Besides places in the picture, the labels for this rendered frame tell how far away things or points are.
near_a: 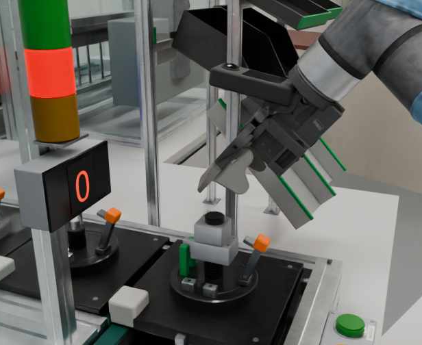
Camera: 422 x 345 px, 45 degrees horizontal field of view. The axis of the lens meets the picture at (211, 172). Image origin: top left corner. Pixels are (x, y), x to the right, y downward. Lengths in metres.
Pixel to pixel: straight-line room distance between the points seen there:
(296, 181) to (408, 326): 0.34
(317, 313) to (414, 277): 2.04
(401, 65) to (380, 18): 0.06
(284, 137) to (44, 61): 0.30
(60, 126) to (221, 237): 0.30
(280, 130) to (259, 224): 0.63
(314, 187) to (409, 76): 0.52
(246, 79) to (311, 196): 0.46
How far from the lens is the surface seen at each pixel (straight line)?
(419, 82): 0.59
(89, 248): 0.92
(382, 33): 0.61
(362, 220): 1.33
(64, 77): 0.58
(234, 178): 0.69
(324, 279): 0.90
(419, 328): 1.00
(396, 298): 2.65
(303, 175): 1.07
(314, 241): 1.21
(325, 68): 0.63
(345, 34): 0.62
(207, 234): 0.77
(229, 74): 0.67
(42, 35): 0.57
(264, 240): 0.76
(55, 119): 0.58
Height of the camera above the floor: 1.43
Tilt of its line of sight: 21 degrees down
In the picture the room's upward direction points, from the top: straight up
